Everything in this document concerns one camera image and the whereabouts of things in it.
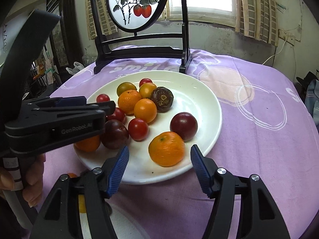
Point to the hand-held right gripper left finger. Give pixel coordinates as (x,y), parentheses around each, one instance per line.
(119,171)

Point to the blue clothing pile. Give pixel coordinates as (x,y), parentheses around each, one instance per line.
(312,97)

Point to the purple tablecloth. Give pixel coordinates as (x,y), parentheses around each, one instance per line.
(249,154)

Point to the green-brown tomato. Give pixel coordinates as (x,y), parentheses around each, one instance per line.
(125,87)

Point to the person's left hand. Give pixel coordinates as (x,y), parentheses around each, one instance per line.
(33,181)

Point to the brown water chestnut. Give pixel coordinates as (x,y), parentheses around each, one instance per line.
(162,99)

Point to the orange mandarin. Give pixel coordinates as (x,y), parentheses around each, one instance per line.
(128,102)
(88,144)
(166,148)

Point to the black round painted table screen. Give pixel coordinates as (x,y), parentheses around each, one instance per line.
(134,2)

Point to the red tomato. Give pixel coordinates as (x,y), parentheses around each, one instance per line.
(138,129)
(118,115)
(103,97)
(145,81)

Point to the dark wooden cabinet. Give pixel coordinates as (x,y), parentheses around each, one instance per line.
(67,25)

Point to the smooth orange tomato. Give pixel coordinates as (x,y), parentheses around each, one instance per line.
(145,110)

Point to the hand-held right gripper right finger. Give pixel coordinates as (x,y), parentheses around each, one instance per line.
(200,174)

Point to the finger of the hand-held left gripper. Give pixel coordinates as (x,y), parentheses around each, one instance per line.
(99,107)
(72,100)

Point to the small orange-yellow tomato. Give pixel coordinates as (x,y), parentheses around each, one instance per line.
(147,89)

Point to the white wall socket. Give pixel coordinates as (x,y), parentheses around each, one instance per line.
(286,37)

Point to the brick-pattern curtain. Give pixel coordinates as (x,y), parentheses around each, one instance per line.
(259,10)
(99,12)

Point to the white plastic bag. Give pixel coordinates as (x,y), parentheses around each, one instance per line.
(74,68)

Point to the dark red plum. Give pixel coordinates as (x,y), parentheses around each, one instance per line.
(183,125)
(116,135)

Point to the white oval plate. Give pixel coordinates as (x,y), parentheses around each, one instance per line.
(199,99)

